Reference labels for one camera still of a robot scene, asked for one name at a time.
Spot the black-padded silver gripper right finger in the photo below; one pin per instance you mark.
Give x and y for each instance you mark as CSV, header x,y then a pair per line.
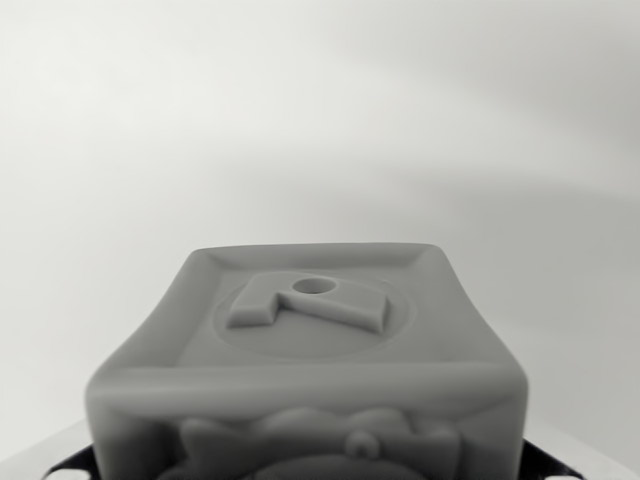
x,y
565,457

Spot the grey embossed toy cube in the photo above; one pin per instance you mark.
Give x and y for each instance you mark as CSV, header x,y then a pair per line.
x,y
310,380

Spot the black-padded silver gripper left finger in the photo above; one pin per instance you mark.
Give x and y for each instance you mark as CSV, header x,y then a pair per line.
x,y
45,462

